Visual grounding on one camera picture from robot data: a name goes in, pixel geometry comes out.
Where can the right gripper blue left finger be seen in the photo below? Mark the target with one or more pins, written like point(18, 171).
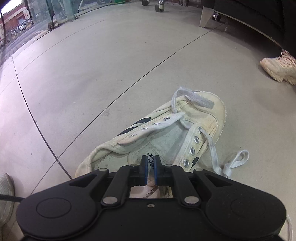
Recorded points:
point(119, 183)

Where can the white shoelace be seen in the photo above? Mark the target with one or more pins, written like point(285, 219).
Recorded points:
point(204, 118)

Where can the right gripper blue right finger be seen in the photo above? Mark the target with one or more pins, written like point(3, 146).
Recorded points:
point(175, 177)

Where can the black office chair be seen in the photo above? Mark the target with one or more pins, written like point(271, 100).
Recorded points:
point(160, 6)

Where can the black leather sofa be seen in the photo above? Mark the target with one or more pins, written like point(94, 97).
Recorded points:
point(275, 19)

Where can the white canvas sneaker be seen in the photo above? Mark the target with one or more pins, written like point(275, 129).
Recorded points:
point(158, 134)

